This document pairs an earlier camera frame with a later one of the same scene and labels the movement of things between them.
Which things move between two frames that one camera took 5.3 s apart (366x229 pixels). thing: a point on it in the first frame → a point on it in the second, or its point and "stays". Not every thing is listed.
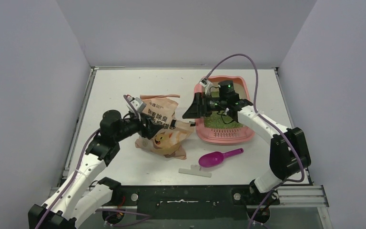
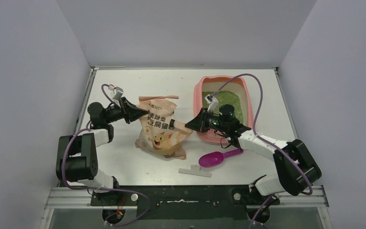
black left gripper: [150, 128] → [130, 112]
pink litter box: [228, 136] stays
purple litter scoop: [215, 159] stays
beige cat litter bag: [168, 141] stays
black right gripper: [200, 105] → [206, 119]
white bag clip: [195, 170] stays
